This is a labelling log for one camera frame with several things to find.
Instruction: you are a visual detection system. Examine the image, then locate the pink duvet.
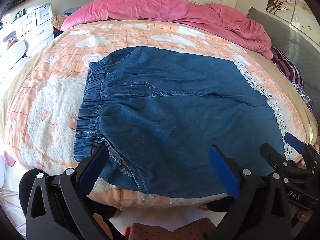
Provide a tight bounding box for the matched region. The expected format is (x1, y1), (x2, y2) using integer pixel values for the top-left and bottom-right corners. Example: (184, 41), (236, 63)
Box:
(61, 0), (273, 60)

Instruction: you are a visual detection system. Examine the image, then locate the bed with beige sheet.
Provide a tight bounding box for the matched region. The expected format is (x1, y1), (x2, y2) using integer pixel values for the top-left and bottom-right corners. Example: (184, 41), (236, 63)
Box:
(0, 30), (318, 160)

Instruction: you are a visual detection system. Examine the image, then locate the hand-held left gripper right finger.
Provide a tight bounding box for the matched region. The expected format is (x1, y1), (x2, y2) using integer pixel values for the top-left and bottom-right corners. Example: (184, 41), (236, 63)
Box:
(208, 144), (292, 240)

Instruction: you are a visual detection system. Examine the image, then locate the person's right hand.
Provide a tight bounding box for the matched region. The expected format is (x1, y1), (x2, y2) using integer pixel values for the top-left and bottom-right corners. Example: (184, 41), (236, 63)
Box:
(296, 209), (314, 223)

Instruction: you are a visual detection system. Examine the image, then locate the purple striped cloth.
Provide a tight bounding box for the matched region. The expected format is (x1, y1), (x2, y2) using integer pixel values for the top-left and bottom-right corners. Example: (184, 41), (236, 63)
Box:
(271, 47), (304, 87)

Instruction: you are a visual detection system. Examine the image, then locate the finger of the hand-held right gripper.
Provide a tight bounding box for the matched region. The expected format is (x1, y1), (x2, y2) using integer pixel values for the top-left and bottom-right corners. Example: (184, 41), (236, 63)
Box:
(284, 132), (320, 177)
(259, 144), (302, 180)

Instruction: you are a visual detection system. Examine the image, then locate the brown dotted cloth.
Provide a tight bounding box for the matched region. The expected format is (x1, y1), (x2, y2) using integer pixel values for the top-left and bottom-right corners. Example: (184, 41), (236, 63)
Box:
(130, 219), (217, 240)

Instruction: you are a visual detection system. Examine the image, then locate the blue white patterned cloth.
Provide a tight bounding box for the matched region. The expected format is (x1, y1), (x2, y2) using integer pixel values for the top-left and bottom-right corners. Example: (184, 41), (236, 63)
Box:
(294, 84), (314, 110)

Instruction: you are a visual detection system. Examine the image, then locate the white chair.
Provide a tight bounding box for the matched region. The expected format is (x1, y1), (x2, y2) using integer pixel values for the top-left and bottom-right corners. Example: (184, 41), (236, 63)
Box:
(0, 40), (30, 80)

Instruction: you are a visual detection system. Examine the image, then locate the blue denim pants lace hem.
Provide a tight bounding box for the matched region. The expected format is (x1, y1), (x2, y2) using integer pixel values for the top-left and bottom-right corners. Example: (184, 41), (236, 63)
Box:
(74, 45), (294, 202)

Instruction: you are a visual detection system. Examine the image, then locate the peach bear printed blanket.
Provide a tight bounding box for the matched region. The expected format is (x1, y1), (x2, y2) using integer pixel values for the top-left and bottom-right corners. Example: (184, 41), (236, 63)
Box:
(5, 20), (313, 208)

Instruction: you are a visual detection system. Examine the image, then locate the grey padded headboard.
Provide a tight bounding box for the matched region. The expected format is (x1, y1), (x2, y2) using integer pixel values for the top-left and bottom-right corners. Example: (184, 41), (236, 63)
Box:
(247, 7), (320, 135)

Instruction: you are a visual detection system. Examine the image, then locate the white drawer dresser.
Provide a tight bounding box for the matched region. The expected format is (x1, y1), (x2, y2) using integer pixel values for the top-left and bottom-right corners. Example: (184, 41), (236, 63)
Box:
(10, 4), (54, 58)

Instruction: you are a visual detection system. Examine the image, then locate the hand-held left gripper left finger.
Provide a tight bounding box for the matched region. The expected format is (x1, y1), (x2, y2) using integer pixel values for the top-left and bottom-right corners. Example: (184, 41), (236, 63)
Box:
(25, 142), (110, 240)

